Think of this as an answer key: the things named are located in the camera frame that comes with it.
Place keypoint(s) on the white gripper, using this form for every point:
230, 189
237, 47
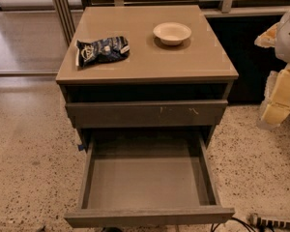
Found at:
289, 39

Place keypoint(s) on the grey drawer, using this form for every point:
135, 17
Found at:
144, 181
140, 114

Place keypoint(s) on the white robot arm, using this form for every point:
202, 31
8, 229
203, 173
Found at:
275, 107

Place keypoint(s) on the grey top drawer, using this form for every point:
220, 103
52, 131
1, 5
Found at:
140, 114

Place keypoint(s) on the grey drawer cabinet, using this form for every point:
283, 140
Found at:
195, 70

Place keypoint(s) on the white power strip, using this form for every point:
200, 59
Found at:
271, 222

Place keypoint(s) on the white bowl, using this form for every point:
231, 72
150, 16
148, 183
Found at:
172, 33

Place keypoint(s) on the blue chip bag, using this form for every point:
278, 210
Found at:
106, 50

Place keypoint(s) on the blue tape piece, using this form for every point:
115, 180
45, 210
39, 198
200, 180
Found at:
80, 147

